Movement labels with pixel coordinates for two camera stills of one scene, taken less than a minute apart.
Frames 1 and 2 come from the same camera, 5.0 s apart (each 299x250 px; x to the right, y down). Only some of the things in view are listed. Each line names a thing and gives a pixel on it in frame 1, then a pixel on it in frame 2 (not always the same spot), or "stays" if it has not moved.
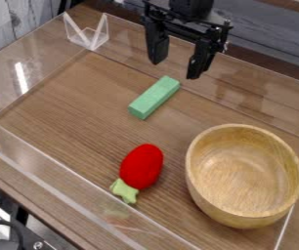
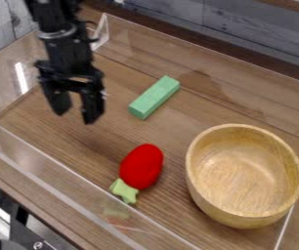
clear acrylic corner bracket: (88, 38) stays
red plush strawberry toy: (140, 169) stays
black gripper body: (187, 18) to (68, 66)
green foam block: (153, 98) stays
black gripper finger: (209, 45) to (92, 102)
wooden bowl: (244, 174) stays
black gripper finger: (157, 40) to (58, 98)
